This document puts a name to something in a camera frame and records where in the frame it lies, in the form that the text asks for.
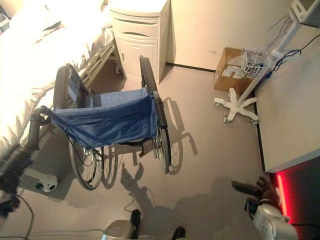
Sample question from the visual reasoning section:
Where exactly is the red light strip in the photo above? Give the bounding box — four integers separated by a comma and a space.
275, 173, 292, 225

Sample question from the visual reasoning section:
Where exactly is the white wire basket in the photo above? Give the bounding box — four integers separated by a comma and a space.
240, 47, 273, 80

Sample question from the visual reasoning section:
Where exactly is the white rolling monitor stand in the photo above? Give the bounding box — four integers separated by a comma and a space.
213, 21, 301, 125

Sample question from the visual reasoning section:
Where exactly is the black cable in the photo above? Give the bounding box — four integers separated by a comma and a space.
298, 33, 320, 55

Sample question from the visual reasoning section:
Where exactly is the hospital bed white bedding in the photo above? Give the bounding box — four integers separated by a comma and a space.
0, 0, 119, 193

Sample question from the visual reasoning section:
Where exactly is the robot right foot dark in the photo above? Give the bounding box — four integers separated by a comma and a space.
172, 226, 187, 240

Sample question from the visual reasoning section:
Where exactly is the white bedside cabinet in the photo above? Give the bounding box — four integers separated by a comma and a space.
109, 0, 177, 85

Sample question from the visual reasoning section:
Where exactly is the robot foot dark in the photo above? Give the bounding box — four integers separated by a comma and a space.
172, 226, 187, 240
130, 209, 142, 232

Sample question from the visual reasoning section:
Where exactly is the blue fabric grey wheelchair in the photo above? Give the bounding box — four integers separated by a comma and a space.
29, 55, 174, 192

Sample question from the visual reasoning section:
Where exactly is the white patient monitor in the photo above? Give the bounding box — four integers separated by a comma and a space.
288, 0, 320, 27

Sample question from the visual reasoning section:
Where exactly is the robot left foot dark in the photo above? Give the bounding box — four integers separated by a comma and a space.
130, 209, 142, 232

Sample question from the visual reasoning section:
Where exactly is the brown cardboard box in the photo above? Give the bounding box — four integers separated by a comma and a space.
213, 47, 256, 95

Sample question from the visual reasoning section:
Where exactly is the blue cable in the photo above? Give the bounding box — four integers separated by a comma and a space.
265, 48, 304, 81

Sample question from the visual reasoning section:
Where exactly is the white floor cable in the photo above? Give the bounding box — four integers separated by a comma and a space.
0, 194, 105, 238

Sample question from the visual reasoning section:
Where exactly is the robot right hand black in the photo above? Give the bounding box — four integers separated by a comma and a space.
231, 176, 279, 201

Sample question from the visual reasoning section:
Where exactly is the grey monitor lead bundle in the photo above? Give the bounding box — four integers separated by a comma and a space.
266, 13, 294, 52

